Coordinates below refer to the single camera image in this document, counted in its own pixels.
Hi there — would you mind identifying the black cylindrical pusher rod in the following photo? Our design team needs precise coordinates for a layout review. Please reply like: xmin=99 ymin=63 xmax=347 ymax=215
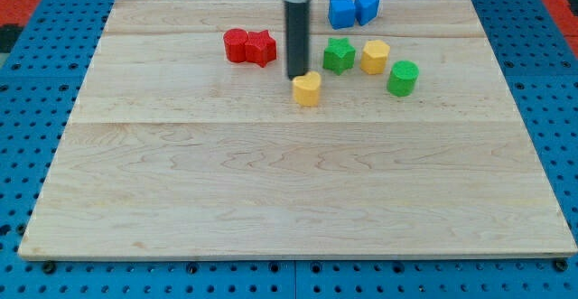
xmin=284 ymin=0 xmax=310 ymax=79

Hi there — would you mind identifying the red star block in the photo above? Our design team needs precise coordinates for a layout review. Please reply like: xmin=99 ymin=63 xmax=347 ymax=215
xmin=245 ymin=30 xmax=277 ymax=68

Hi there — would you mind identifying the green star block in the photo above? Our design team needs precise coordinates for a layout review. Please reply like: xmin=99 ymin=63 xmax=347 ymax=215
xmin=322 ymin=38 xmax=356 ymax=75

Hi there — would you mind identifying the yellow hexagon block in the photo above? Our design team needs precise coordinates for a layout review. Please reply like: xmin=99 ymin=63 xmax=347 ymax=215
xmin=360 ymin=40 xmax=390 ymax=75

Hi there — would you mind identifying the blue cube block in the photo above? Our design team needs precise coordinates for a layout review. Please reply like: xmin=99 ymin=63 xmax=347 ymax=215
xmin=328 ymin=0 xmax=356 ymax=30

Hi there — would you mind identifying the blue triangle block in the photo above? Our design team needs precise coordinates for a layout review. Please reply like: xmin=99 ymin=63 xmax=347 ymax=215
xmin=354 ymin=0 xmax=380 ymax=25

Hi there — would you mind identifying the red cylinder block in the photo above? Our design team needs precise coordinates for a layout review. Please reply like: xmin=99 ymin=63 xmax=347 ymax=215
xmin=223 ymin=28 xmax=248 ymax=63

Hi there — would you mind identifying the yellow heart block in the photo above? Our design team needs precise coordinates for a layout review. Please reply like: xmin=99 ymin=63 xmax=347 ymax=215
xmin=292 ymin=70 xmax=322 ymax=107

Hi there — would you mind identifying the green cylinder block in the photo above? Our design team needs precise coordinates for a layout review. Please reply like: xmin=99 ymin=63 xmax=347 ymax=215
xmin=387 ymin=61 xmax=419 ymax=97

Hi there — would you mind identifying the light wooden board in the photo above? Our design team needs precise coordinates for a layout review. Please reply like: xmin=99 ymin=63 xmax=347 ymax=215
xmin=18 ymin=0 xmax=577 ymax=262

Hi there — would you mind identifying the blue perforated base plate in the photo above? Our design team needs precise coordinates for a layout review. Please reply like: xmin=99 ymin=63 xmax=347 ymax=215
xmin=1 ymin=0 xmax=577 ymax=298

